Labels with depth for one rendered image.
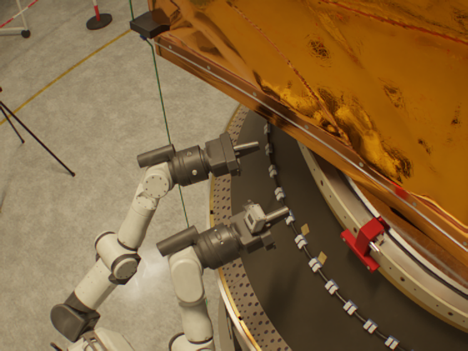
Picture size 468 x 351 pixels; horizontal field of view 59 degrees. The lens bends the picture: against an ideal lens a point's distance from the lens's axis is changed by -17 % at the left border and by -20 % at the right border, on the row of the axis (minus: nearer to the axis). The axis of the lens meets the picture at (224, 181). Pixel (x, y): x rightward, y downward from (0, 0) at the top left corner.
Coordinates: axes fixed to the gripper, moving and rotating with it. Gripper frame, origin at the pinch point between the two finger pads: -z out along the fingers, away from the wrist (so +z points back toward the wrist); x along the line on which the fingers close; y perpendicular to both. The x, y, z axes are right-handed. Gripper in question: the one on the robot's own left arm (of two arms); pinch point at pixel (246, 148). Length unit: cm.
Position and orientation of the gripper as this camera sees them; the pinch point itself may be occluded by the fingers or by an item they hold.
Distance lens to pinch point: 122.5
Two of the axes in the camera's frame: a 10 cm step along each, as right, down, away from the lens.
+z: -9.5, 2.9, 0.7
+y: 2.3, 5.6, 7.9
